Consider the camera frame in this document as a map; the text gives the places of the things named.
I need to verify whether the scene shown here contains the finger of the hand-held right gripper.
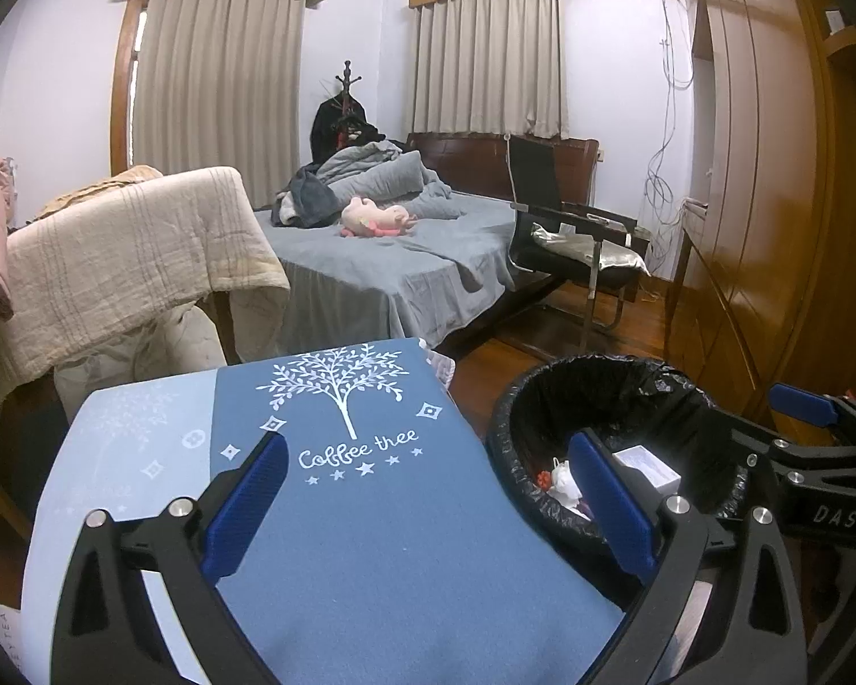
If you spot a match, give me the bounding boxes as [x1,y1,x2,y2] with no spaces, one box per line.
[768,381,856,444]
[713,406,856,501]

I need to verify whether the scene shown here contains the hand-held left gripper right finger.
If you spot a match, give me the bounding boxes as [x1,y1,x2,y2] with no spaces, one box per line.
[566,428,807,685]

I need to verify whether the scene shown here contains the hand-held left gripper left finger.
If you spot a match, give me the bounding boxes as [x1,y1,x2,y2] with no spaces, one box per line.
[49,432,290,685]

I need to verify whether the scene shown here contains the white cardboard box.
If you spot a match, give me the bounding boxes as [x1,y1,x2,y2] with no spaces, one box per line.
[611,444,680,492]

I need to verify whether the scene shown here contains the black bag lined waste bin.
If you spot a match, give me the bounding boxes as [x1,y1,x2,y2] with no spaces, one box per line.
[486,354,757,565]

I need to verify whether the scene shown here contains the blue tree print tablecloth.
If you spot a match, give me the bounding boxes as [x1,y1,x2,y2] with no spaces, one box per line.
[25,337,625,685]

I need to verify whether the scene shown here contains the off-white cloth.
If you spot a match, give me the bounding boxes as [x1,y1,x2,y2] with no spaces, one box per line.
[53,296,225,386]

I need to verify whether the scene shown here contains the silver seat cushion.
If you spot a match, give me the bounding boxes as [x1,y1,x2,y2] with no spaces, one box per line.
[530,223,650,278]

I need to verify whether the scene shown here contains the brown wooden wardrobe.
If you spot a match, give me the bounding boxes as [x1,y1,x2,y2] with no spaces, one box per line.
[663,0,856,444]

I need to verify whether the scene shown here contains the grey bed sheet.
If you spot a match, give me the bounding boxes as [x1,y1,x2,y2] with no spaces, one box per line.
[253,189,536,354]

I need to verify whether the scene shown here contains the white printed paper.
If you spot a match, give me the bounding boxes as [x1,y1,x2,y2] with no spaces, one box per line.
[0,603,22,685]

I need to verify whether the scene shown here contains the dark grey garment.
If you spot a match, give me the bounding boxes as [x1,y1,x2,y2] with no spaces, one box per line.
[271,166,340,228]

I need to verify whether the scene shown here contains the pink plush toy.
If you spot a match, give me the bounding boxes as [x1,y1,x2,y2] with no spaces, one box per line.
[338,196,418,239]

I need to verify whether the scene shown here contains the black office chair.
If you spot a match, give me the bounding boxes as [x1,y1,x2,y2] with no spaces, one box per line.
[506,134,650,354]

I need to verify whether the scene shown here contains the tan cloth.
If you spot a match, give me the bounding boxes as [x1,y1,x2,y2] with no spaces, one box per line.
[32,166,165,222]

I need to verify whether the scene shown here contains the grey duvet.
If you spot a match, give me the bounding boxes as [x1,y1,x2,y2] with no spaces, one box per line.
[317,143,465,222]

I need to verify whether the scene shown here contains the dark wooden bed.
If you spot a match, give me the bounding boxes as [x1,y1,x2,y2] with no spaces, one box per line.
[253,132,650,365]

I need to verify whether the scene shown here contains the black coat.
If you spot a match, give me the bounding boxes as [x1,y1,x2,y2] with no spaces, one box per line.
[309,98,386,165]

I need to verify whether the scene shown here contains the wide beige curtain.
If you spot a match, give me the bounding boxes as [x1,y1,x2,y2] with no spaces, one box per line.
[132,0,306,209]

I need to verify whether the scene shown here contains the dark wooden coat rack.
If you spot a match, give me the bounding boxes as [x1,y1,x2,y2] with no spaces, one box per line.
[332,61,361,130]

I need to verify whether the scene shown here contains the narrow beige curtain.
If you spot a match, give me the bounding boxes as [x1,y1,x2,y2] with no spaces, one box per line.
[410,0,570,138]

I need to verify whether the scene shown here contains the hanging white cables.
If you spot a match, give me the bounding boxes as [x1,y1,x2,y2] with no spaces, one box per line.
[645,0,696,244]

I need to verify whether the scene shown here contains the wooden window frame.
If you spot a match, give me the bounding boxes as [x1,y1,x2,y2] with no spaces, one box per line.
[110,0,150,176]

